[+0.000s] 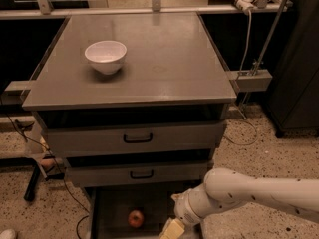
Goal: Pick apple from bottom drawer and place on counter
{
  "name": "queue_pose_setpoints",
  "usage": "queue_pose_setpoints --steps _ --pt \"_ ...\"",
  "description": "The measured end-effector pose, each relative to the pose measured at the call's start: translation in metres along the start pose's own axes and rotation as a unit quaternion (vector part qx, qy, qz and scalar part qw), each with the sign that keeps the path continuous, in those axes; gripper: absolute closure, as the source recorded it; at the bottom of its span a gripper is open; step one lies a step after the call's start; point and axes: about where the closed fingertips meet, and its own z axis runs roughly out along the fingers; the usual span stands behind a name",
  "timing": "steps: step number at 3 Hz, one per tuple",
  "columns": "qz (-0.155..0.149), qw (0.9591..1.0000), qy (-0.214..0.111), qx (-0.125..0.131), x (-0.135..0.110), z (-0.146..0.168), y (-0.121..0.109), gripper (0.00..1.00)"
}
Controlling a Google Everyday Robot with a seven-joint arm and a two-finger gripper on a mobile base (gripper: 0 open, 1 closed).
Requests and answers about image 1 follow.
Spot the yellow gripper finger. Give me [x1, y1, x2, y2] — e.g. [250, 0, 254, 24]
[159, 218, 185, 239]

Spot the red apple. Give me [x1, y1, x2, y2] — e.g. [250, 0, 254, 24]
[128, 210, 145, 228]

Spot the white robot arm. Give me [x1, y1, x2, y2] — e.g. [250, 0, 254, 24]
[159, 168, 319, 239]

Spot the bottom open grey drawer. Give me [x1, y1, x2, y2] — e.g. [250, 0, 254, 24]
[90, 180, 200, 239]

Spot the middle grey drawer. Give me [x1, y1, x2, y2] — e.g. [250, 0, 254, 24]
[67, 161, 212, 187]

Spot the top grey drawer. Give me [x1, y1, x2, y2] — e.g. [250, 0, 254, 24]
[43, 121, 226, 157]

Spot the grey drawer cabinet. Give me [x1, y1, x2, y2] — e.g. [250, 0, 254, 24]
[21, 12, 238, 239]

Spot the black floor bar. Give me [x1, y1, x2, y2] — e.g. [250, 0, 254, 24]
[24, 166, 40, 202]

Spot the white shoe tip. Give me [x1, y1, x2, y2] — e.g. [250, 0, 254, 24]
[0, 229, 17, 239]

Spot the dark cabinet at right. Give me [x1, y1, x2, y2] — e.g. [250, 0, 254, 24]
[265, 0, 319, 138]

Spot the white ceramic bowl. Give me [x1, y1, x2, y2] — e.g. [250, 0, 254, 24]
[85, 41, 127, 75]

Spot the metal diagonal rod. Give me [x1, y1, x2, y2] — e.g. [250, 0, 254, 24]
[249, 0, 288, 76]

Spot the black floor cable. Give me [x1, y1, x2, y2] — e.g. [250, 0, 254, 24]
[0, 98, 91, 239]

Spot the grey right side bracket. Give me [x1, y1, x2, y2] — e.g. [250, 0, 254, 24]
[226, 70, 272, 93]

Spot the grey bracket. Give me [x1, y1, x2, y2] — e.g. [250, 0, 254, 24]
[1, 80, 35, 105]
[226, 70, 272, 93]

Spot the grey left side bracket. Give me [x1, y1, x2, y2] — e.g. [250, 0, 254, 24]
[1, 80, 35, 105]

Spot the white power cable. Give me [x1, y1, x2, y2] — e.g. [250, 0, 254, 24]
[222, 8, 259, 147]

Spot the grey back rail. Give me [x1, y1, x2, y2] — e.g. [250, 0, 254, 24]
[0, 0, 295, 20]

